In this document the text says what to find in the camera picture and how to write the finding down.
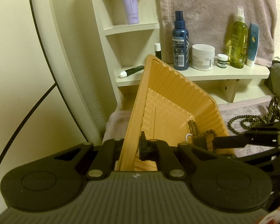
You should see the brown bead necklace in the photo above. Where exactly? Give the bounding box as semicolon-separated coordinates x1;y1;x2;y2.
187;119;217;143

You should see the orange plastic tray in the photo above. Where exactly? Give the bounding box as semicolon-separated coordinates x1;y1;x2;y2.
117;55;228;171

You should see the mauve cloth mat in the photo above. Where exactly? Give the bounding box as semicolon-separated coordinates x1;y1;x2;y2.
102;95;280;158

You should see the black white-tip lying tube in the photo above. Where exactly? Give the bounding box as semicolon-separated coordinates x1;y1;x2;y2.
118;65;144;78

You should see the small green white-lid jar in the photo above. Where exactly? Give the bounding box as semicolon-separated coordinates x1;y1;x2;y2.
217;54;228;68

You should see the blue white tube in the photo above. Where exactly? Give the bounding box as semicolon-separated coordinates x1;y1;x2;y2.
246;23;259;67

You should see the small black white-cap tube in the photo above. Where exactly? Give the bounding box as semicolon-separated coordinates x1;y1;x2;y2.
154;43;162;60

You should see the white cream jar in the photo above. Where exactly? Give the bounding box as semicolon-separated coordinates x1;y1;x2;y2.
192;44;215;71

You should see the green oil spray bottle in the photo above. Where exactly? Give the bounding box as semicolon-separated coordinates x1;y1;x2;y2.
230;6;248;69

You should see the white wooden shelf unit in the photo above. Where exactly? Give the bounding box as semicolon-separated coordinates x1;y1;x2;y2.
91;0;270;110

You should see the dark blue spray bottle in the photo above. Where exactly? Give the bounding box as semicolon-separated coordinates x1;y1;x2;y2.
172;11;190;71

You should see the mauve hanging towel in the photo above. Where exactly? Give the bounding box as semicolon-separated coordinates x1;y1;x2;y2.
159;0;277;67

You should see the dark bead necklace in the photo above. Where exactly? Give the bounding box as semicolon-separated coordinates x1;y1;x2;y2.
228;96;280;135

